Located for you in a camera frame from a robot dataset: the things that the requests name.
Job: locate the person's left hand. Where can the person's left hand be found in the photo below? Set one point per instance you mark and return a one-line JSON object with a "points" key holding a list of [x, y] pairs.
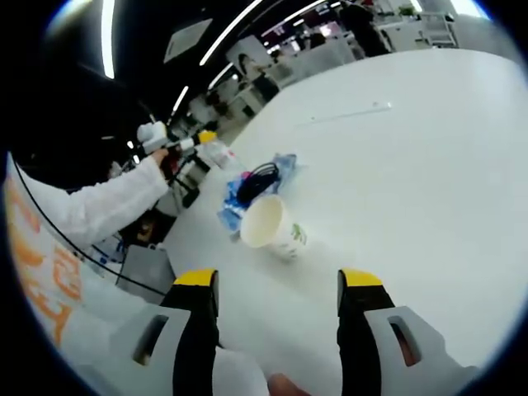
{"points": [[161, 158]]}

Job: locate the clear plastic water bottle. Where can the clear plastic water bottle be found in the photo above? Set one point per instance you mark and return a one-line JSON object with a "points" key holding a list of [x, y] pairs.
{"points": [[220, 154]]}

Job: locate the blue tissue packet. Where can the blue tissue packet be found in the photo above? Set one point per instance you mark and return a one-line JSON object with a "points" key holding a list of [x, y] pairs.
{"points": [[231, 194]]}

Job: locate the white paper cup green print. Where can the white paper cup green print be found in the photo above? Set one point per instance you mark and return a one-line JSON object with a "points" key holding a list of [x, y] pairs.
{"points": [[264, 222]]}

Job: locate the white office chair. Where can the white office chair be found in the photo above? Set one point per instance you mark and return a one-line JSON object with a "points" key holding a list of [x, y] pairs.
{"points": [[439, 29]]}

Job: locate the white table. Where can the white table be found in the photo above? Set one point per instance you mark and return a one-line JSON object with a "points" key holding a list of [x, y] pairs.
{"points": [[412, 185]]}

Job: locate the silver laptop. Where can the silver laptop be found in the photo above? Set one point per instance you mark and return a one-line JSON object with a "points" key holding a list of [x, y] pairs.
{"points": [[144, 264]]}

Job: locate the green potted plant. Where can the green potted plant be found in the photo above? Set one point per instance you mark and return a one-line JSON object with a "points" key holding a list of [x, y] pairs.
{"points": [[405, 11]]}

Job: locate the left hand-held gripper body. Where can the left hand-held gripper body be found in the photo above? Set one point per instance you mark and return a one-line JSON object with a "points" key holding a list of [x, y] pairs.
{"points": [[152, 136]]}

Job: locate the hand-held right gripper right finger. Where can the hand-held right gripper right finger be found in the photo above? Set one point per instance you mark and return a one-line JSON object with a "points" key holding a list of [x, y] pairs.
{"points": [[371, 330]]}

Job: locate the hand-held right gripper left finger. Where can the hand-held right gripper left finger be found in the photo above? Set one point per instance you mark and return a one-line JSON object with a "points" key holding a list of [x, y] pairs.
{"points": [[165, 330]]}

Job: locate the person's right hand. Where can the person's right hand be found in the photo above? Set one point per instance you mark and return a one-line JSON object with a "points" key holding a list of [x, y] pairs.
{"points": [[288, 385]]}

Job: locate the white shirt orange print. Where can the white shirt orange print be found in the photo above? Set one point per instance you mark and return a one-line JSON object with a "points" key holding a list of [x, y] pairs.
{"points": [[49, 268]]}

